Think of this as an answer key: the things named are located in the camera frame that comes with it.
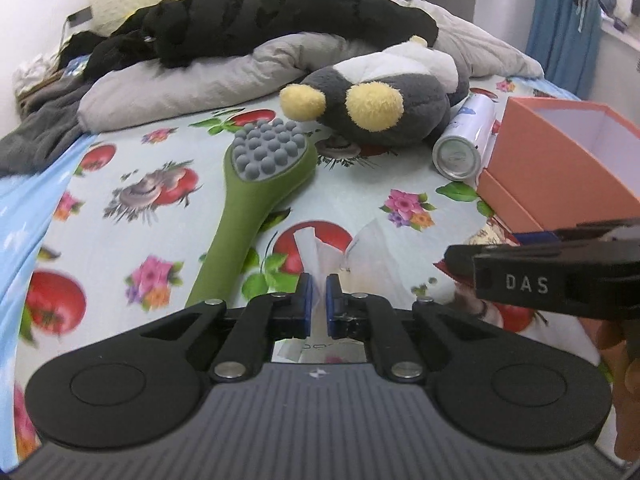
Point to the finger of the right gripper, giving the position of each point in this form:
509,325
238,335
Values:
533,261
602,230

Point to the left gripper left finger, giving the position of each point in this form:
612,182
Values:
248,335

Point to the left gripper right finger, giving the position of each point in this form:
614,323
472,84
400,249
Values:
385,332

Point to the clear plastic pouch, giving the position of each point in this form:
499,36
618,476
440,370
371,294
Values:
364,265

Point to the dark red snack packet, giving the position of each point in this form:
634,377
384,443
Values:
470,293

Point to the orange cardboard box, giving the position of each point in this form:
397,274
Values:
557,163

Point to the white aluminium can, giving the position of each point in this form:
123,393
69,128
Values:
459,152

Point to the green massage hammer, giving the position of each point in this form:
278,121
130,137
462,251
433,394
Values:
264,164

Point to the grey penguin plush toy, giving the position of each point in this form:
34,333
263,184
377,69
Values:
395,97

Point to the fruit print tablecloth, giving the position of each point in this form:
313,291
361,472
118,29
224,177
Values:
131,231

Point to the blue curtain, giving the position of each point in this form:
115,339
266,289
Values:
565,39

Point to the grey duvet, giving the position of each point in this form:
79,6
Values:
148,92

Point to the light blue bedsheet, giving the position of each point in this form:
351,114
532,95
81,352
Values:
27,207

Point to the dark grey blanket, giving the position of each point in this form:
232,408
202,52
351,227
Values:
49,128

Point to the black jacket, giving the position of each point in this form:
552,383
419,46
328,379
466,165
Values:
177,32

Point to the blue plastic packet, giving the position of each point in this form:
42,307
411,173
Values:
76,66

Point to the white crumpled cloth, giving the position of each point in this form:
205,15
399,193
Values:
29,74

